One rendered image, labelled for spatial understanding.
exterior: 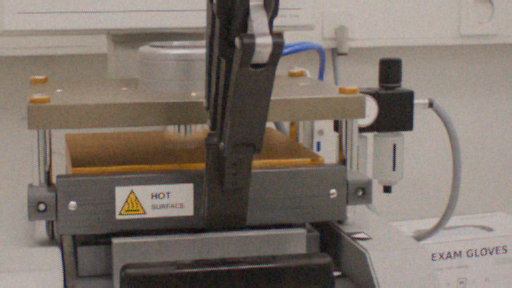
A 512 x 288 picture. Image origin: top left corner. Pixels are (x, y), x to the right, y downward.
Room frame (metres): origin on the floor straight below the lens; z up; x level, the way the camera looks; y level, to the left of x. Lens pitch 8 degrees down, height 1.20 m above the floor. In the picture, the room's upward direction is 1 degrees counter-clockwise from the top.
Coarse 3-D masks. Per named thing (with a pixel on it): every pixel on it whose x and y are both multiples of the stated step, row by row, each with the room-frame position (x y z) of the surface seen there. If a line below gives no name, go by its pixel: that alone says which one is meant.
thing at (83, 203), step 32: (32, 192) 0.66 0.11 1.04; (64, 192) 0.66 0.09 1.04; (96, 192) 0.66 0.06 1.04; (128, 192) 0.67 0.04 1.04; (160, 192) 0.67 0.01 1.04; (192, 192) 0.67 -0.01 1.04; (256, 192) 0.68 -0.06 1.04; (288, 192) 0.69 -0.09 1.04; (320, 192) 0.69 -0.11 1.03; (352, 192) 0.70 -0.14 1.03; (64, 224) 0.66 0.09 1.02; (96, 224) 0.66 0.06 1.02; (128, 224) 0.67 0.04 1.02; (160, 224) 0.67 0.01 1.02; (192, 224) 0.68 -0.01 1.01; (256, 224) 0.68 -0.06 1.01
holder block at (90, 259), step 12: (312, 228) 0.73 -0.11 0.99; (72, 240) 0.77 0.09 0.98; (84, 240) 0.70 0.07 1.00; (108, 240) 0.70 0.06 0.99; (312, 240) 0.71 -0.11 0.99; (84, 252) 0.68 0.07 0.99; (96, 252) 0.68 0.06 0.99; (108, 252) 0.69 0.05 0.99; (312, 252) 0.71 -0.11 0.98; (84, 264) 0.68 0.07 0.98; (96, 264) 0.68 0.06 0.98; (108, 264) 0.69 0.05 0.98
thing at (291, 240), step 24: (120, 240) 0.65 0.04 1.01; (144, 240) 0.65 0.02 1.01; (168, 240) 0.65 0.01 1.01; (192, 240) 0.65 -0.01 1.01; (216, 240) 0.66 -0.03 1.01; (240, 240) 0.66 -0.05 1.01; (264, 240) 0.66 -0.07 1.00; (288, 240) 0.66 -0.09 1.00; (72, 264) 0.71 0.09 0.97; (120, 264) 0.64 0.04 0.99
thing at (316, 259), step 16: (256, 256) 0.60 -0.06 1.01; (272, 256) 0.60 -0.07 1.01; (288, 256) 0.60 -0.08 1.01; (304, 256) 0.60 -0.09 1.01; (320, 256) 0.60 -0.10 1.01; (128, 272) 0.58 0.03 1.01; (144, 272) 0.58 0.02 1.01; (160, 272) 0.58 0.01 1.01; (176, 272) 0.58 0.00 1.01; (192, 272) 0.58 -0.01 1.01; (208, 272) 0.58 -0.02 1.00; (224, 272) 0.59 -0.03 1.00; (240, 272) 0.59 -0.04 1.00; (256, 272) 0.59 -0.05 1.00; (272, 272) 0.59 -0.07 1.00; (288, 272) 0.59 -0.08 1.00; (304, 272) 0.59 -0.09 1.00; (320, 272) 0.60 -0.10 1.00
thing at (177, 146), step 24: (72, 144) 0.79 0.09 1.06; (96, 144) 0.78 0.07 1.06; (120, 144) 0.78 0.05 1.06; (144, 144) 0.78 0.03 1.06; (168, 144) 0.77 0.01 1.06; (192, 144) 0.76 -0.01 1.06; (264, 144) 0.77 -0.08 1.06; (288, 144) 0.77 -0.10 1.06; (72, 168) 0.68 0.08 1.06; (96, 168) 0.68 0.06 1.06; (120, 168) 0.68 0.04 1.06; (144, 168) 0.69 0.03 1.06; (168, 168) 0.69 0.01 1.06; (192, 168) 0.69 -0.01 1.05
